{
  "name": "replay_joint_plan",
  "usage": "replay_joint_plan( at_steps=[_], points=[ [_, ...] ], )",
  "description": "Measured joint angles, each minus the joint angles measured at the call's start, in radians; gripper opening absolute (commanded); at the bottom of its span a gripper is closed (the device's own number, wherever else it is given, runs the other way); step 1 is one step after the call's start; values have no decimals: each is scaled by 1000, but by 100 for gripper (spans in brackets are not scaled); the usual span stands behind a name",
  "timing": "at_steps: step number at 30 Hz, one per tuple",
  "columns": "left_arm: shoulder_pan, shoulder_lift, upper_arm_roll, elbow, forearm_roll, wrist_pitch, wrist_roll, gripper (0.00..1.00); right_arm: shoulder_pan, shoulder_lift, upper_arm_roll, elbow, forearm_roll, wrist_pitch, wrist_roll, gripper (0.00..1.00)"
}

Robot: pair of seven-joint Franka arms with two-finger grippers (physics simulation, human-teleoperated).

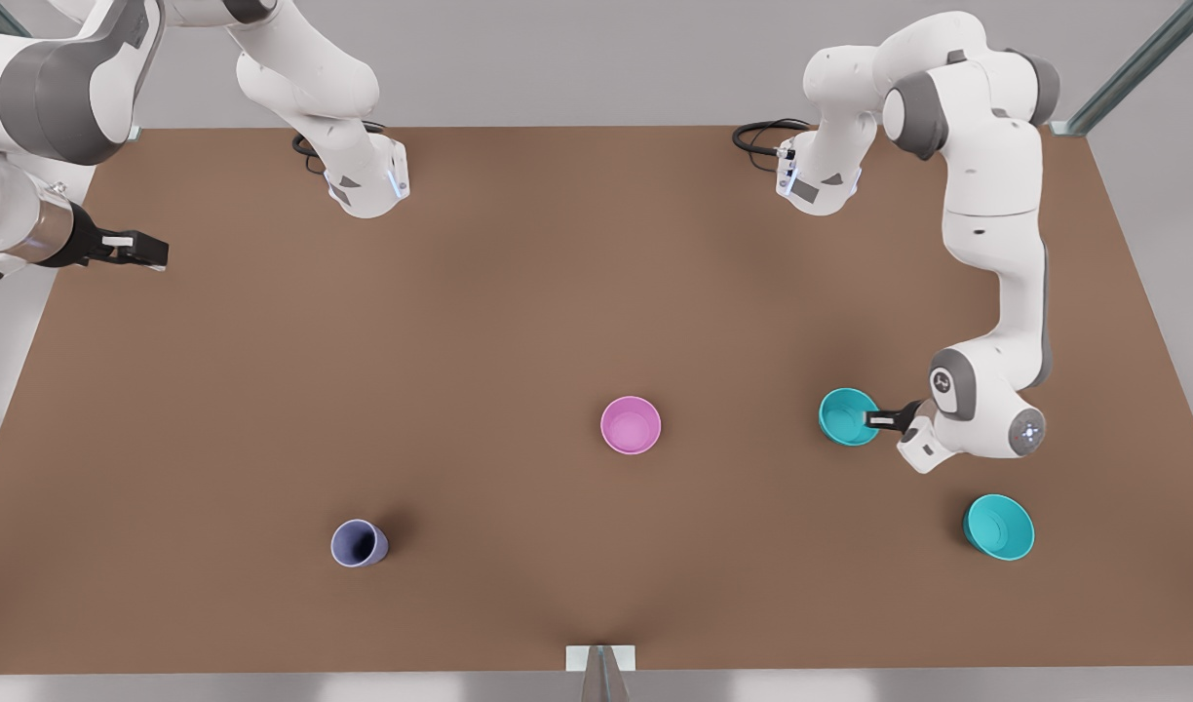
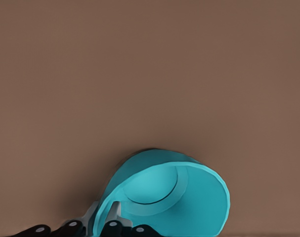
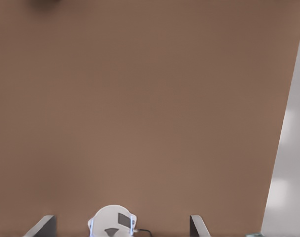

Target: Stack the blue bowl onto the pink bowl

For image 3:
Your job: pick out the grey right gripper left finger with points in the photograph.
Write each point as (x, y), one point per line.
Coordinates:
(47, 228)

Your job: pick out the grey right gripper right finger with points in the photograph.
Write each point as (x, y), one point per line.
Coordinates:
(198, 228)

